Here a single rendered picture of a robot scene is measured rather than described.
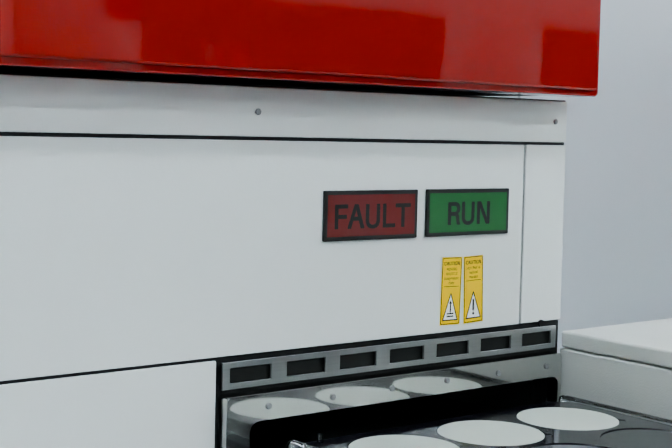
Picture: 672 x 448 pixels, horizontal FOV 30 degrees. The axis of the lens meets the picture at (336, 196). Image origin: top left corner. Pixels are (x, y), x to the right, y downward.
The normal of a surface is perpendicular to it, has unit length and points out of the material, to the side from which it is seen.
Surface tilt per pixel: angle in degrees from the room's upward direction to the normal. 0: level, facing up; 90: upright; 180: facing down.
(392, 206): 90
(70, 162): 90
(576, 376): 90
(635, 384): 90
